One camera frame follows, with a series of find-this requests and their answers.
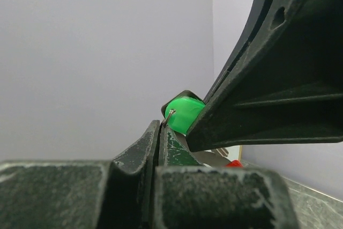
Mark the green capped silver key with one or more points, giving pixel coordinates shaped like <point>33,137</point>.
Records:
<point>181,112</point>

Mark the red handled metal keyring holder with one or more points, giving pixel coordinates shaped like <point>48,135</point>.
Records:
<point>209,158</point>

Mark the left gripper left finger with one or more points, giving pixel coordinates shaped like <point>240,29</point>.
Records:
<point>113,193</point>

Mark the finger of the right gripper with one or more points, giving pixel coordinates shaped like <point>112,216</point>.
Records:
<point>235,22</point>
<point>286,85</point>

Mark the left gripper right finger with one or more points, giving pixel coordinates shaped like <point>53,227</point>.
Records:
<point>188,194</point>

